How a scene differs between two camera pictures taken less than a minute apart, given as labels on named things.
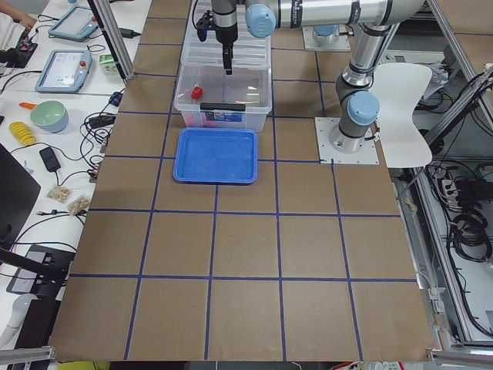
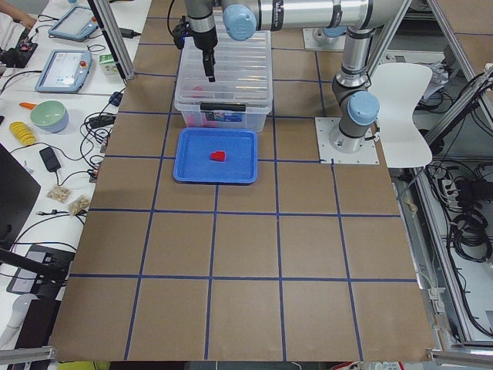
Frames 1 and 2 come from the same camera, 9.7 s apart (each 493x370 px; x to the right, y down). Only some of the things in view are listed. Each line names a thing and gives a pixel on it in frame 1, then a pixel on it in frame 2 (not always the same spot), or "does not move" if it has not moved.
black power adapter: x=50 y=159 does not move
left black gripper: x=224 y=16 → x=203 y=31
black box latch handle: x=222 y=107 does not move
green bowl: x=49 y=116 does not move
